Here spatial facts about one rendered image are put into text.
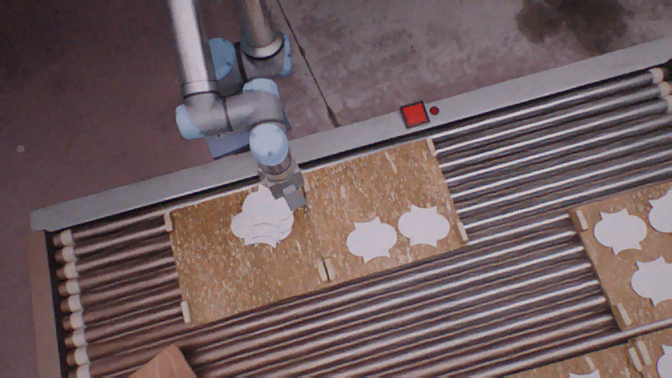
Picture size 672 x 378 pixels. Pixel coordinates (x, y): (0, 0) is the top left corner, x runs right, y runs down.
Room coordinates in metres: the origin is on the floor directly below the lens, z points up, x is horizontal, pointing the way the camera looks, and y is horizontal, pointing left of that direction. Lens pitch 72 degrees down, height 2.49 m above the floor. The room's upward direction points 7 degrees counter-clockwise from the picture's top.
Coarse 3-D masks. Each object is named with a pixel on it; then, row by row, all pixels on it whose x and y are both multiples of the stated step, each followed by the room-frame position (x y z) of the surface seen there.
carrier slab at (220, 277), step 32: (192, 224) 0.46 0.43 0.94; (224, 224) 0.45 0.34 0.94; (192, 256) 0.36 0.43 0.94; (224, 256) 0.35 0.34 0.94; (256, 256) 0.34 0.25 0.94; (288, 256) 0.33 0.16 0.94; (320, 256) 0.32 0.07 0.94; (192, 288) 0.27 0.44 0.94; (224, 288) 0.26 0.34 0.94; (256, 288) 0.25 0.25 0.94; (288, 288) 0.24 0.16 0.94; (320, 288) 0.23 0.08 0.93
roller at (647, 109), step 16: (624, 112) 0.65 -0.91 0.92; (640, 112) 0.64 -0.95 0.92; (656, 112) 0.64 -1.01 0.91; (560, 128) 0.62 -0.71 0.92; (576, 128) 0.62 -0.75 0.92; (592, 128) 0.61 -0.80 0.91; (512, 144) 0.59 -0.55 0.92; (528, 144) 0.58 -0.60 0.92; (544, 144) 0.58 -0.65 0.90; (448, 160) 0.56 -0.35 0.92; (464, 160) 0.56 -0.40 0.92; (480, 160) 0.55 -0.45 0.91; (160, 240) 0.43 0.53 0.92; (96, 256) 0.40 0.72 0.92; (112, 256) 0.40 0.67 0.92; (128, 256) 0.39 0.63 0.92; (144, 256) 0.39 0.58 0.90; (64, 272) 0.37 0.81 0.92; (80, 272) 0.36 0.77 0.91
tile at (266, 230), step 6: (246, 216) 0.45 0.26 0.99; (246, 222) 0.43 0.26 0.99; (252, 222) 0.43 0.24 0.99; (282, 222) 0.42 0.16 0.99; (288, 222) 0.41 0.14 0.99; (252, 228) 0.41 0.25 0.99; (258, 228) 0.41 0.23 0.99; (264, 228) 0.40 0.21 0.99; (270, 228) 0.40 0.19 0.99; (276, 228) 0.40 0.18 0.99; (282, 228) 0.40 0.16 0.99; (288, 228) 0.40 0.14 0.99; (252, 234) 0.39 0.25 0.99; (258, 234) 0.39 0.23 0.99; (264, 234) 0.39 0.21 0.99; (270, 234) 0.38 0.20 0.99; (276, 234) 0.38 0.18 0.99; (276, 240) 0.37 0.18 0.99
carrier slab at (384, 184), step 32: (352, 160) 0.60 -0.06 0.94; (384, 160) 0.58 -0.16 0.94; (416, 160) 0.57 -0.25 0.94; (320, 192) 0.51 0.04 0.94; (352, 192) 0.50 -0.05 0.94; (384, 192) 0.48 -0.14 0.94; (416, 192) 0.47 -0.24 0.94; (448, 192) 0.46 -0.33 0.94; (320, 224) 0.41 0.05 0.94; (352, 224) 0.40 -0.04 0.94; (352, 256) 0.30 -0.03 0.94; (416, 256) 0.28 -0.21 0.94
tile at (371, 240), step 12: (360, 228) 0.38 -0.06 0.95; (372, 228) 0.38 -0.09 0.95; (384, 228) 0.37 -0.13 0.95; (348, 240) 0.35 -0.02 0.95; (360, 240) 0.35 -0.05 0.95; (372, 240) 0.34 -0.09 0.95; (384, 240) 0.34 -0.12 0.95; (360, 252) 0.31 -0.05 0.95; (372, 252) 0.31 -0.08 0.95; (384, 252) 0.30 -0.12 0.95
